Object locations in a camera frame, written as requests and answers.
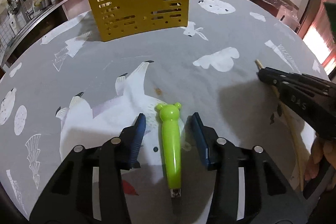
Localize green bear handle utensil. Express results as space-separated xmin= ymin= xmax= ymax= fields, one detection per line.
xmin=155 ymin=102 xmax=182 ymax=198

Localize wooden chopstick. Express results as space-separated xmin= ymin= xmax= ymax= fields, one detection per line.
xmin=279 ymin=101 xmax=309 ymax=192

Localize kitchen counter cabinets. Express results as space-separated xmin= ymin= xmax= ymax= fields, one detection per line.
xmin=2 ymin=0 xmax=91 ymax=67

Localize person's right hand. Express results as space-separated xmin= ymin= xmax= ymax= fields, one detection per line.
xmin=304 ymin=136 xmax=336 ymax=181

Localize grey animal print tablecloth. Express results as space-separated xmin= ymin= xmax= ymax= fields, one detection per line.
xmin=1 ymin=0 xmax=327 ymax=223

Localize plastic covered side table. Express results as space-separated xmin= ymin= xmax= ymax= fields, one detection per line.
xmin=250 ymin=0 xmax=300 ymax=31

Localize steel faucet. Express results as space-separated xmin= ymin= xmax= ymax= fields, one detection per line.
xmin=19 ymin=0 xmax=31 ymax=22

